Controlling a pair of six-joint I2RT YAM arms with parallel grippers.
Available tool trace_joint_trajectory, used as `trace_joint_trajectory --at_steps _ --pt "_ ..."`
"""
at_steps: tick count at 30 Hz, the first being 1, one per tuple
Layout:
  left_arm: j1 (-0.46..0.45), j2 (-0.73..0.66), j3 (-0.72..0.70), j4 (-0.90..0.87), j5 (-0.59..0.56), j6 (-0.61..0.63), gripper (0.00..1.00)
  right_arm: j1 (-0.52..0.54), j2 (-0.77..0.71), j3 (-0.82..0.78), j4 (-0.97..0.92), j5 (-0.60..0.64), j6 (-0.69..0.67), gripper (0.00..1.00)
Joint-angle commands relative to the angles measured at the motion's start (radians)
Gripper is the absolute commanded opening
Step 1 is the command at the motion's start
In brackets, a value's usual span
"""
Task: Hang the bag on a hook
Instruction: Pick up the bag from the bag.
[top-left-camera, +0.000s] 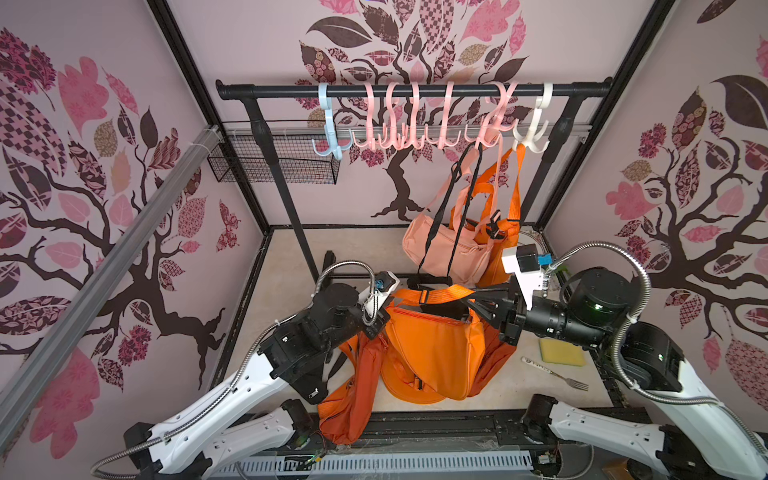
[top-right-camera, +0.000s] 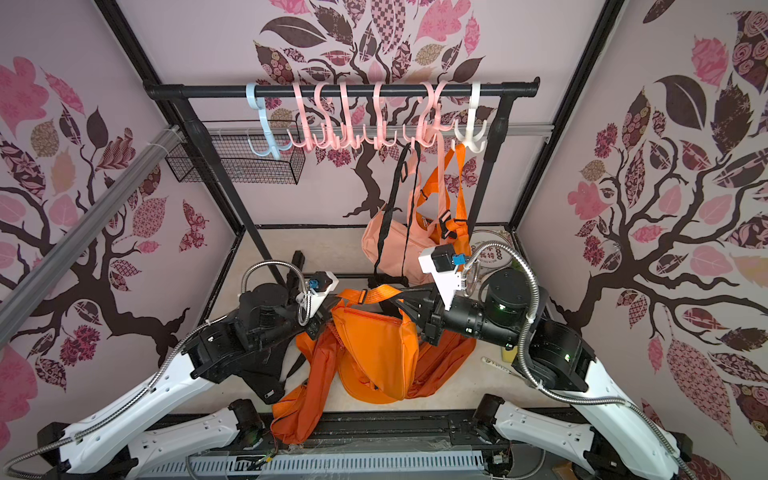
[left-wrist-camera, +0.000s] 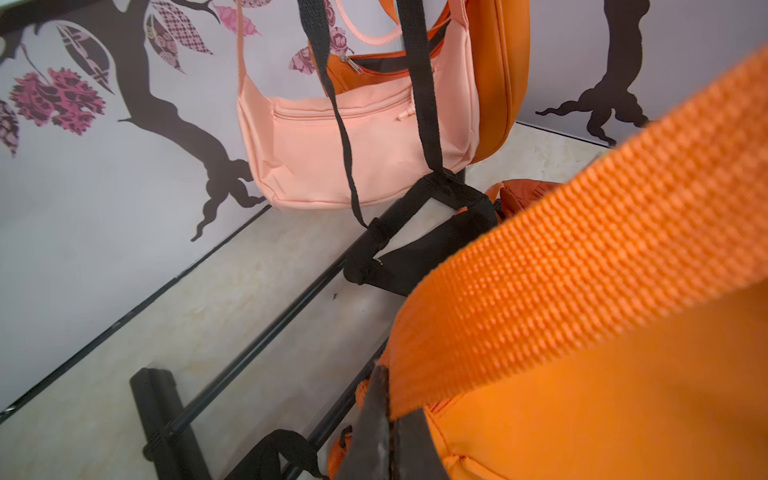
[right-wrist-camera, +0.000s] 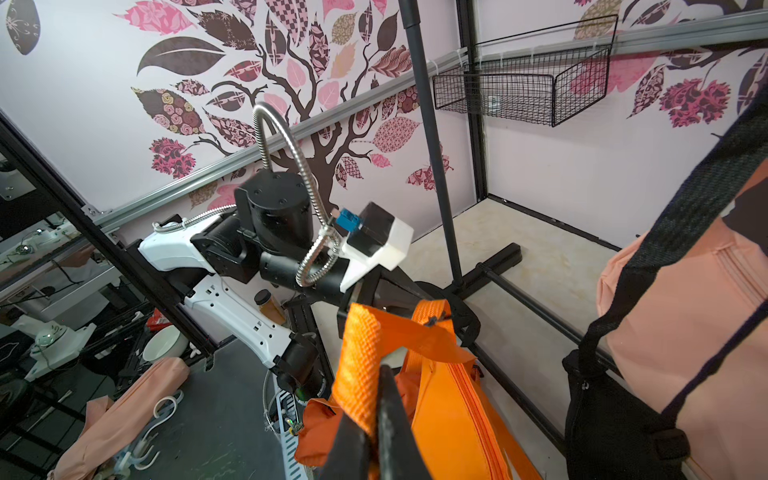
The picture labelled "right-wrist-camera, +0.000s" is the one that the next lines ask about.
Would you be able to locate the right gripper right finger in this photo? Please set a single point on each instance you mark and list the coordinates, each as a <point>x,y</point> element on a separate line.
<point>398,454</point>

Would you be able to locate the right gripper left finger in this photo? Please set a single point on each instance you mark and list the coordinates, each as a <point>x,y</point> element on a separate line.
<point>350,456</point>

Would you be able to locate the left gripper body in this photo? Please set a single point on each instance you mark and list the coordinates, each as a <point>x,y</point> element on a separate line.
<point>395,292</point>

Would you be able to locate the orange strap bag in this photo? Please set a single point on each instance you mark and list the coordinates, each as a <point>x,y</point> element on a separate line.
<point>459,434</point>

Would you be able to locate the black sling bag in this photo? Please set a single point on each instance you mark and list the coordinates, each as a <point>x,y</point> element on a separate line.
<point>610,432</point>

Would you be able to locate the salmon pink sling bag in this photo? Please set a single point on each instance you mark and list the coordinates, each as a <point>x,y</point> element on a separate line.
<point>690,312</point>

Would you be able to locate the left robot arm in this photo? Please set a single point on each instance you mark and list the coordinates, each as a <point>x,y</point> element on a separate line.
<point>278,229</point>

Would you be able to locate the black clothes rack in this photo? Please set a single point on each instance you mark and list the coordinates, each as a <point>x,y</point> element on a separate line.
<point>463,285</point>

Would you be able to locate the brown bottle black cap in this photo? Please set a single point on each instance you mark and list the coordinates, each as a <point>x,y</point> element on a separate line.
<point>269,307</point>

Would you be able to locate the white slotted cable duct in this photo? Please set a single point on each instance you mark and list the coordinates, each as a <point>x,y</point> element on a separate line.
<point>289,423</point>

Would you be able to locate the black wire basket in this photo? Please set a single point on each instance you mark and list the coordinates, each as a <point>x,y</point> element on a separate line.
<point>544,76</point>

